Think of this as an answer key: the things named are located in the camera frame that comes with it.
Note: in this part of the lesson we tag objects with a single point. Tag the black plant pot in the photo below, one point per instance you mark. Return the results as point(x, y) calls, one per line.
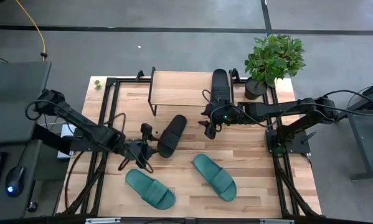
point(254, 91)

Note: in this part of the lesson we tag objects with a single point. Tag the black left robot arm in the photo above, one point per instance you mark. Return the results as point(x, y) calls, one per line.
point(80, 123)

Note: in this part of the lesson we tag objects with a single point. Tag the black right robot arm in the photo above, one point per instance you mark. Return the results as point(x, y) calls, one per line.
point(267, 110)

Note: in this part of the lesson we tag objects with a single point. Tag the green leafy plant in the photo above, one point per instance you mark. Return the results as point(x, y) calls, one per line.
point(273, 59)

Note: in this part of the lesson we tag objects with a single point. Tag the wooden shelf with black frame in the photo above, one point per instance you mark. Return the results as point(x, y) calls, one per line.
point(180, 90)

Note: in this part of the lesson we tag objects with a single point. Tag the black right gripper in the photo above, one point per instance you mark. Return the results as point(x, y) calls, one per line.
point(222, 112)

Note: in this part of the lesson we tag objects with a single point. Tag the black computer mouse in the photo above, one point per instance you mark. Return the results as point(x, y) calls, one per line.
point(15, 182)

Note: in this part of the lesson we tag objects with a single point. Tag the green slide sandal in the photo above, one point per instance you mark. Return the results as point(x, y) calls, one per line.
point(214, 175)
point(149, 188)

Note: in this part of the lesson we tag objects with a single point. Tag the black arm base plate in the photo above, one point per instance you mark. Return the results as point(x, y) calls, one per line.
point(299, 143)

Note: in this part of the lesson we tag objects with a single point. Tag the black caster wheel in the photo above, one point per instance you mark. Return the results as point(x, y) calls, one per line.
point(32, 207)

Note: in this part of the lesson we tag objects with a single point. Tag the small green leaf sprig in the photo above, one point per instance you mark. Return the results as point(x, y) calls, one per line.
point(97, 85)

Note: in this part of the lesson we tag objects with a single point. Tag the black slide sandal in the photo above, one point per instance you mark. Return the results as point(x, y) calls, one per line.
point(173, 133)
point(220, 84)

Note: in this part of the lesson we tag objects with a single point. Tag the dark metal desk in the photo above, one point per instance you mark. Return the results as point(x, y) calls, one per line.
point(366, 143)

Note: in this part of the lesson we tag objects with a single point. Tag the black metal rig frame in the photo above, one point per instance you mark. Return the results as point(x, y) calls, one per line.
point(130, 81)

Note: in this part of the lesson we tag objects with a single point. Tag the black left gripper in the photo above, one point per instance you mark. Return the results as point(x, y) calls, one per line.
point(134, 151)

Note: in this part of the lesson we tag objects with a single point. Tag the grey desk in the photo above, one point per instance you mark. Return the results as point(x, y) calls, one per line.
point(12, 99)

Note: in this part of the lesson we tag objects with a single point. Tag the silver bracket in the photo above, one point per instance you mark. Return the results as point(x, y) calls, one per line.
point(276, 221)
point(102, 221)

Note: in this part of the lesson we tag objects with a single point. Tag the white box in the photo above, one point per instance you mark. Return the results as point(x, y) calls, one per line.
point(66, 130)

